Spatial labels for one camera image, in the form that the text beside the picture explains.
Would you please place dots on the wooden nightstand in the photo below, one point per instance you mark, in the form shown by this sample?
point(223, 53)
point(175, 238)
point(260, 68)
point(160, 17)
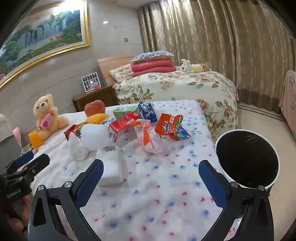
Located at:
point(92, 97)

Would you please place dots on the white plush toy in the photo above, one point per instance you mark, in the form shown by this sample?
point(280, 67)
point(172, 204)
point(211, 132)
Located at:
point(94, 136)

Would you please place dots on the blue packet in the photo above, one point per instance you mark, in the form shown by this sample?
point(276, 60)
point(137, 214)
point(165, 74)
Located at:
point(146, 111)

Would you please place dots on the white tissue pack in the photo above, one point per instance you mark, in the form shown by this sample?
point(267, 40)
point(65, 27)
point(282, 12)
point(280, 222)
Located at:
point(111, 166)

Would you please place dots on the beige patterned curtain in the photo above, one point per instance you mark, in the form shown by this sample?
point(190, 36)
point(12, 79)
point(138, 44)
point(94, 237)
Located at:
point(208, 34)

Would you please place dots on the pink cloth covered furniture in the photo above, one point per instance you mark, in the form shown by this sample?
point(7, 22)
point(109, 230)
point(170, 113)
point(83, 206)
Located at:
point(289, 99)

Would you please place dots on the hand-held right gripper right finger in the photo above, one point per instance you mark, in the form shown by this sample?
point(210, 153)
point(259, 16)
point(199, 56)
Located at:
point(212, 184)

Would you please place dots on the yellow plush toy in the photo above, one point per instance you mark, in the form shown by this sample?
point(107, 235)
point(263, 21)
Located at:
point(200, 67)

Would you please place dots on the red yellow apple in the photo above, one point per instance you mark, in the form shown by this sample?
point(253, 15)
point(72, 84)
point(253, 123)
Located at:
point(93, 107)

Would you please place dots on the gold framed landscape painting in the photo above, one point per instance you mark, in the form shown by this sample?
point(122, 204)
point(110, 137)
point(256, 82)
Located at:
point(41, 34)

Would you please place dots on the blue white patterned cushion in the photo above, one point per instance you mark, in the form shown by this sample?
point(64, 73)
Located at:
point(148, 56)

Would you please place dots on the yellow foam fruit net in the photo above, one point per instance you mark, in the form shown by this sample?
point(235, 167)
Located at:
point(34, 139)
point(96, 118)

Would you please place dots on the person's left hand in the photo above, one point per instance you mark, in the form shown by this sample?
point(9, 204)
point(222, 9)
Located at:
point(24, 209)

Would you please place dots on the silver snack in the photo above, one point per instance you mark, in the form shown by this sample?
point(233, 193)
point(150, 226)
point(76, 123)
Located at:
point(108, 121)

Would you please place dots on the white flower print bedsheet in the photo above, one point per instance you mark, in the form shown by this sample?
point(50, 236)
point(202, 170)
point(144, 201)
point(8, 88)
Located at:
point(161, 185)

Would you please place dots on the bed with floral bedspread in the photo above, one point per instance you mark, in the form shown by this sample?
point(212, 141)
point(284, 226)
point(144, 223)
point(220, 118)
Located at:
point(180, 85)

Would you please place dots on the white trash bin black liner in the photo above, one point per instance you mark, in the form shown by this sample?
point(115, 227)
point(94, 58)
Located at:
point(245, 157)

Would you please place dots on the small pink box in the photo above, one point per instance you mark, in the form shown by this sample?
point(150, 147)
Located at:
point(97, 87)

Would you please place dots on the floral pillow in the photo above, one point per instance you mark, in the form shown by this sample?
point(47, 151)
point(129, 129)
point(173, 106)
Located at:
point(120, 72)

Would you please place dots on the red snack packet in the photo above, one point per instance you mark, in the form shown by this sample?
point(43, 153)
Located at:
point(70, 131)

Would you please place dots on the green carton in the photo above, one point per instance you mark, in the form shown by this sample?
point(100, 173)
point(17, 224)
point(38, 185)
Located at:
point(124, 111)

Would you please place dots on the orange red snack bag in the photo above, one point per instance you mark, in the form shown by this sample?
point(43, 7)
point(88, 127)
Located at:
point(165, 126)

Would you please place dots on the wooden headboard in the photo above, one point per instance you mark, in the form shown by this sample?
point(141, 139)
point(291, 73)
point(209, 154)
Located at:
point(107, 64)

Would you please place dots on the white bunny plush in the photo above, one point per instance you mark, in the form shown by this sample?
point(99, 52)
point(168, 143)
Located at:
point(186, 67)

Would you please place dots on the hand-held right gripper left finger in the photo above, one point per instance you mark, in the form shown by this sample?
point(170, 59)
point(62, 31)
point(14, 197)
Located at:
point(90, 182)

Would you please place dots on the beige teddy bear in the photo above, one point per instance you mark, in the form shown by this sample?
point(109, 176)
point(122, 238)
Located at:
point(44, 106)

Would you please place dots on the photo grid frame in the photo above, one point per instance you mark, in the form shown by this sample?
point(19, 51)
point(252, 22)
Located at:
point(90, 80)

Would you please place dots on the pink plastic item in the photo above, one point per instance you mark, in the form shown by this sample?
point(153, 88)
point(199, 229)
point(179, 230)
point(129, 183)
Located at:
point(17, 136)

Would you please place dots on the orange white plastic wrapper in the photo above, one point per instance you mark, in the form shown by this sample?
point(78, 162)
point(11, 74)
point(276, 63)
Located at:
point(146, 139)

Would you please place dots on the red carton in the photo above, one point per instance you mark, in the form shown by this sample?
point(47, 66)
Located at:
point(121, 124)

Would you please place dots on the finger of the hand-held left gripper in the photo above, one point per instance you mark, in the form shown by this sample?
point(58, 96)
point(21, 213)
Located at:
point(23, 158)
point(34, 165)

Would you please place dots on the folded red blanket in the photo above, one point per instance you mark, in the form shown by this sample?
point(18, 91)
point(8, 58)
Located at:
point(152, 66)

